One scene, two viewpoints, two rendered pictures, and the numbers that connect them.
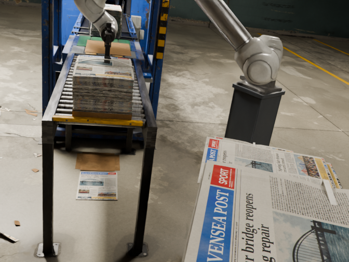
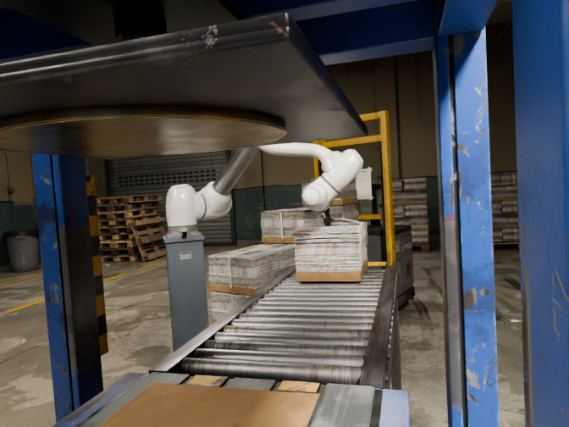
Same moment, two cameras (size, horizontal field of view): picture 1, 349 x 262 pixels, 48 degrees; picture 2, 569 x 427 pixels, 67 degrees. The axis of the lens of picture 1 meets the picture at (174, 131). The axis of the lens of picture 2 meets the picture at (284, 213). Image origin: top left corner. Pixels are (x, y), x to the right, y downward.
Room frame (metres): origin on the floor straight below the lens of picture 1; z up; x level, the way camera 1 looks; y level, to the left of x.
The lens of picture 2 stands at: (3.81, 1.15, 1.21)
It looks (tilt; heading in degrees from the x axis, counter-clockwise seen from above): 3 degrees down; 208
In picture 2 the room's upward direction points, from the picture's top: 3 degrees counter-clockwise
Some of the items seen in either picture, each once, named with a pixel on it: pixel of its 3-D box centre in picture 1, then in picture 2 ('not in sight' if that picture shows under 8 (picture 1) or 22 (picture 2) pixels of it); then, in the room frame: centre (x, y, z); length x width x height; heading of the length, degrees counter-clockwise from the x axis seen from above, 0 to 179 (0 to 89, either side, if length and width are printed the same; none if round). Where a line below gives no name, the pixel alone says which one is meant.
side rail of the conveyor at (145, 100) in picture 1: (141, 93); (253, 313); (2.42, 0.25, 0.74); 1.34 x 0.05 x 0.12; 12
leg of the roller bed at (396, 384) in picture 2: (48, 198); (394, 357); (1.69, 0.61, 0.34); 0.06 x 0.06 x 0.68; 12
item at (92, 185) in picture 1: (97, 184); not in sight; (2.40, 0.50, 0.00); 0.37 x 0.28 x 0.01; 12
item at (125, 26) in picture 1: (105, 28); not in sight; (4.47, 0.94, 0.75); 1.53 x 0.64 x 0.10; 12
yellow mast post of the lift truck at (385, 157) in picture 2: not in sight; (387, 211); (-0.01, 0.16, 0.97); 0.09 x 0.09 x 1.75; 83
